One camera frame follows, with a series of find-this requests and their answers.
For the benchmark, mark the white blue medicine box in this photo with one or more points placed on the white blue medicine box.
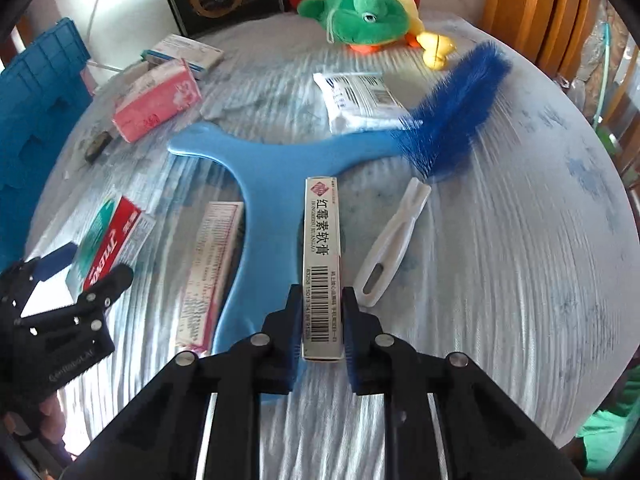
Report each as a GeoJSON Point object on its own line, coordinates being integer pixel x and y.
{"type": "Point", "coordinates": [185, 55]}

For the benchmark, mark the wooden wall frame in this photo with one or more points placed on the wooden wall frame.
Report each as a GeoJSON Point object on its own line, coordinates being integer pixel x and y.
{"type": "Point", "coordinates": [540, 5]}

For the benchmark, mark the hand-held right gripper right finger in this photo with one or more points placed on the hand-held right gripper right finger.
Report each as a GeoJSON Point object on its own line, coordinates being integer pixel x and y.
{"type": "Point", "coordinates": [352, 365]}

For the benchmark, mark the white plastic clip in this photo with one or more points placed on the white plastic clip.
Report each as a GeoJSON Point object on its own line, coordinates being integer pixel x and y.
{"type": "Point", "coordinates": [395, 240]}

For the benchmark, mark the pink long box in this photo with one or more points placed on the pink long box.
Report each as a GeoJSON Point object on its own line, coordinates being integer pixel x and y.
{"type": "Point", "coordinates": [210, 270]}

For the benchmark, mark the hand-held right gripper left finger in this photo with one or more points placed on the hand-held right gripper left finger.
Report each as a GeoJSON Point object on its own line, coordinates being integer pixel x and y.
{"type": "Point", "coordinates": [280, 350]}

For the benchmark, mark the teal stick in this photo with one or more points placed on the teal stick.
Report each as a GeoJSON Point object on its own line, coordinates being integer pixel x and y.
{"type": "Point", "coordinates": [604, 70]}

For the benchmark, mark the pink floral tissue pack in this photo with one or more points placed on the pink floral tissue pack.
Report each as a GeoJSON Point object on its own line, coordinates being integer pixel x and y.
{"type": "Point", "coordinates": [155, 102]}

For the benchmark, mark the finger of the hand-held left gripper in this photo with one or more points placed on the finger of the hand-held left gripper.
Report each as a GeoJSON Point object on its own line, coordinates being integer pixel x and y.
{"type": "Point", "coordinates": [55, 260]}
{"type": "Point", "coordinates": [110, 280]}

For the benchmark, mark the green red toothpaste box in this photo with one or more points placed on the green red toothpaste box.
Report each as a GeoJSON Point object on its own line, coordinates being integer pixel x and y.
{"type": "Point", "coordinates": [110, 242]}

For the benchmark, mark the white plastic packet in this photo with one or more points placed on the white plastic packet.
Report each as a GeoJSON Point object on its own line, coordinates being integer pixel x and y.
{"type": "Point", "coordinates": [355, 100]}

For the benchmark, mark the white ointment box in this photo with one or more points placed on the white ointment box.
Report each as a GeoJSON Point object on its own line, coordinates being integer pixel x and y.
{"type": "Point", "coordinates": [322, 260]}

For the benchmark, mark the blue plastic crate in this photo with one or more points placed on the blue plastic crate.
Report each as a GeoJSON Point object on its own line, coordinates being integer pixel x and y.
{"type": "Point", "coordinates": [35, 110]}

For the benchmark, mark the green cloth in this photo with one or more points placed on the green cloth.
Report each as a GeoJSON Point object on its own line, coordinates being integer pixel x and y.
{"type": "Point", "coordinates": [607, 432]}

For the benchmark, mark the green yellow plush toy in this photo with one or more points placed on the green yellow plush toy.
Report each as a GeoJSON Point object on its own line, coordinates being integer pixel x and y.
{"type": "Point", "coordinates": [365, 15]}

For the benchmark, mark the person's left hand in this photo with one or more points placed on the person's left hand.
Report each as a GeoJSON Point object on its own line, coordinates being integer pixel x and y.
{"type": "Point", "coordinates": [47, 407]}

